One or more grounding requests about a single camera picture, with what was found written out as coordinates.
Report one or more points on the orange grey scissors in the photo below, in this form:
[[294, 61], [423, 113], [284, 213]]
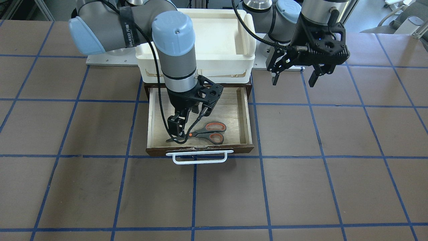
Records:
[[212, 131]]

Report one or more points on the light wooden drawer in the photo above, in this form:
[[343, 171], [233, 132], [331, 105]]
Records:
[[231, 109]]

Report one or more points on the white plastic tray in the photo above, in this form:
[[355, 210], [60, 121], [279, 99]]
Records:
[[225, 51]]

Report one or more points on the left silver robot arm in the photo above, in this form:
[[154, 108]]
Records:
[[275, 20]]

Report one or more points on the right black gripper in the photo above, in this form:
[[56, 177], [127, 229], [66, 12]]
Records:
[[176, 101]]

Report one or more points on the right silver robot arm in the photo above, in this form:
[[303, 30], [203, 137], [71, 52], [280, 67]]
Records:
[[100, 26]]

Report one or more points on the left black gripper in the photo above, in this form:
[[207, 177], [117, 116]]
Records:
[[298, 37]]

